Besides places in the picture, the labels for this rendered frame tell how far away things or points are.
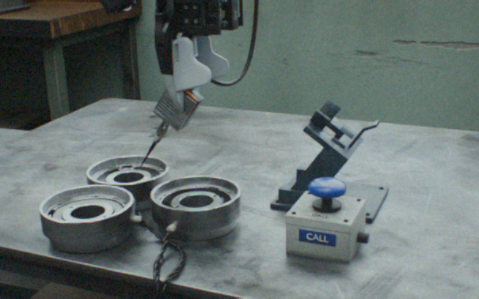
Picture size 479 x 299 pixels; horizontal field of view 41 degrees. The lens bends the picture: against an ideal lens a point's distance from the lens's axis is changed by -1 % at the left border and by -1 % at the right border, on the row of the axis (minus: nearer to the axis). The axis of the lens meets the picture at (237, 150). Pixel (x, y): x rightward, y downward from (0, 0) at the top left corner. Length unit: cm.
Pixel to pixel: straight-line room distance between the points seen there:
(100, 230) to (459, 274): 37
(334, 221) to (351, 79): 170
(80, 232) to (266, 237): 20
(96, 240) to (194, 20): 27
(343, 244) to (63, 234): 30
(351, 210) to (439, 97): 163
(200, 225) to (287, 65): 173
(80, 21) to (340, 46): 90
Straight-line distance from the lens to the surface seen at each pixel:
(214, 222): 73
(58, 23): 222
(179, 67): 78
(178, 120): 82
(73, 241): 73
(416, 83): 232
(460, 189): 90
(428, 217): 81
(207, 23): 76
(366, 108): 237
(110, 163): 89
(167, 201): 77
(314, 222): 68
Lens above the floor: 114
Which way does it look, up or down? 19 degrees down
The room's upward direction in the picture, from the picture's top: 2 degrees counter-clockwise
